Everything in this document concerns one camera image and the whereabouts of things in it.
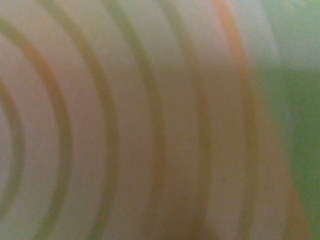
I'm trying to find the green plastic plate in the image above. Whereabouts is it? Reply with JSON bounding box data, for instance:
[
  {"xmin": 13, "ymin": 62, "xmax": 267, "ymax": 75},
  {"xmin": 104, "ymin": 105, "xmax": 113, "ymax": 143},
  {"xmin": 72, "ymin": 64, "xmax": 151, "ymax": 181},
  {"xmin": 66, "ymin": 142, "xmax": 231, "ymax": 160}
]
[{"xmin": 0, "ymin": 0, "xmax": 320, "ymax": 240}]

